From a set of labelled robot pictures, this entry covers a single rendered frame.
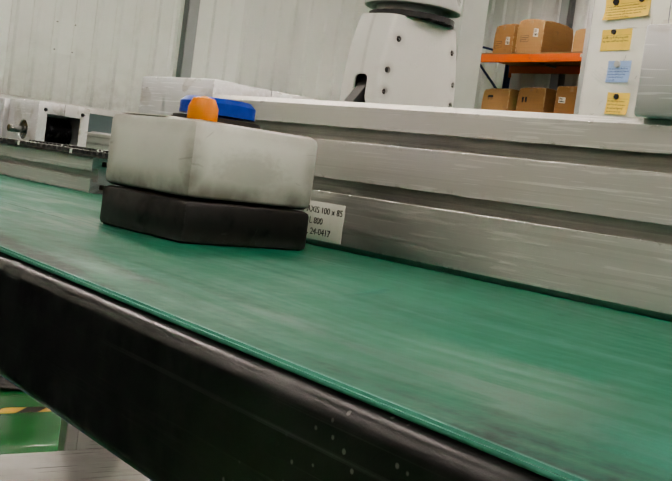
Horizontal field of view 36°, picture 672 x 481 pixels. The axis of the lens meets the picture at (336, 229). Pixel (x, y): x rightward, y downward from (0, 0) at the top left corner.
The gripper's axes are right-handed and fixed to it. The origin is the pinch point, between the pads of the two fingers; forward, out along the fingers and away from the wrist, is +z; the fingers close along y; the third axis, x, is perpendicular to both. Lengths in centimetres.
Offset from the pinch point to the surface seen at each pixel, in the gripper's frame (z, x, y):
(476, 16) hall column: -150, -521, -608
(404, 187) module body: -1.0, 24.9, 24.1
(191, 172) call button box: -0.4, 22.2, 35.9
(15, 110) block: -4, -94, -9
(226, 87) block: -6.0, 6.2, 23.0
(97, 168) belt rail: 1.0, -13.8, 20.6
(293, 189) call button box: -0.1, 22.3, 29.6
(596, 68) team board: -56, -175, -286
